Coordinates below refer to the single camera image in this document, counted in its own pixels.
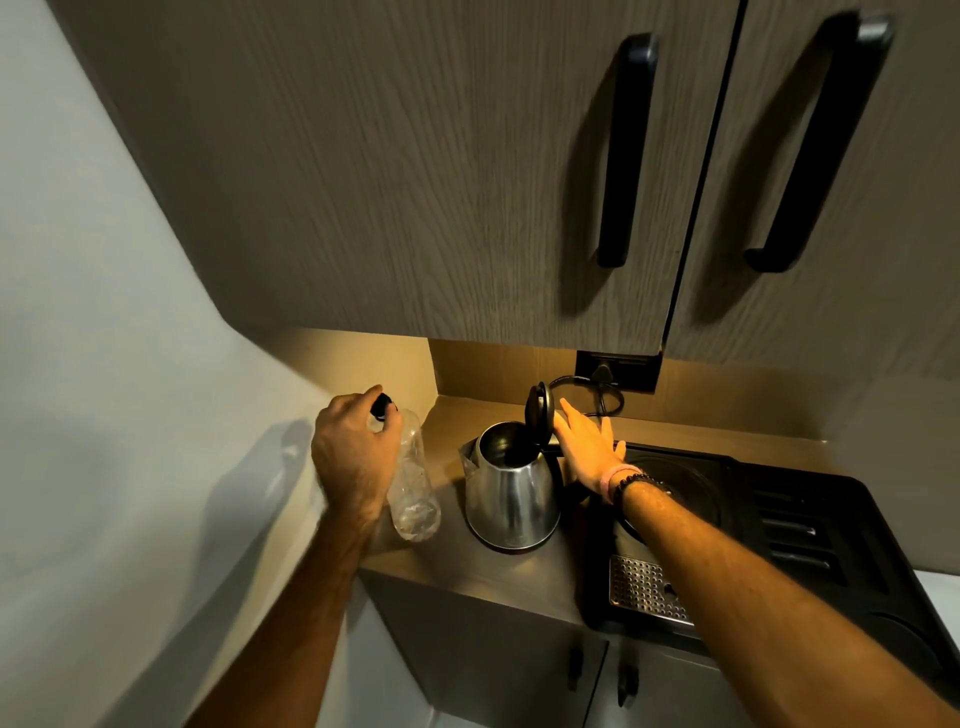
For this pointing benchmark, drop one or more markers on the stainless steel electric kettle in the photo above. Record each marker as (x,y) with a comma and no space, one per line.
(511,491)

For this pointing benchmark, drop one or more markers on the person's right little finger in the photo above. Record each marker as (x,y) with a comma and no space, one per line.
(621,451)

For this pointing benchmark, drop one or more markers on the wide wood-grain cabinet door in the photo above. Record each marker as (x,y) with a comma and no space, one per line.
(420,165)

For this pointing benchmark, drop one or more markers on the black plastic tray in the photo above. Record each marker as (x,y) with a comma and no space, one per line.
(825,525)

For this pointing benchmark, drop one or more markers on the person's left forearm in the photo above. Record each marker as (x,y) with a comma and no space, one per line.
(300,622)

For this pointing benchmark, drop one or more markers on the narrow wood-grain cabinet door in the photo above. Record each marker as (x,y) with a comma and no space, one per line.
(885,300)

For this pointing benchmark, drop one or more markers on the clear plastic bottle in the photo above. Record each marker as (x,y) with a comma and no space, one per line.
(415,487)

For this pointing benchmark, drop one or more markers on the person's right hand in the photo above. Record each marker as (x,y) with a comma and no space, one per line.
(592,454)

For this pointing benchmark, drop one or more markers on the person's left hand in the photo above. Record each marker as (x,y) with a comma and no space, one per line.
(352,457)

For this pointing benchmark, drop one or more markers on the perforated metal drip grate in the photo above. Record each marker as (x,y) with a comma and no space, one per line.
(641,589)

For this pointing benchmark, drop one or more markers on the person's right forearm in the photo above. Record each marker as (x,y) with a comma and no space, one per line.
(750,600)

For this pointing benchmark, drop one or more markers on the person's left fingers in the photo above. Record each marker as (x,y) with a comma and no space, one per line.
(384,429)

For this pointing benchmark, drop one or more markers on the black bottle cap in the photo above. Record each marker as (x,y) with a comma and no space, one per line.
(381,406)

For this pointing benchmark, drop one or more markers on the grey lower cabinet door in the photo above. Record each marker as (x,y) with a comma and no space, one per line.
(480,652)
(675,697)

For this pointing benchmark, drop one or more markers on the black wall socket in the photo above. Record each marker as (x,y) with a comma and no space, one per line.
(637,375)

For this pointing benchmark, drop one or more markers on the black power plug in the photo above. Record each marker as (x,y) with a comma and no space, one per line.
(604,373)

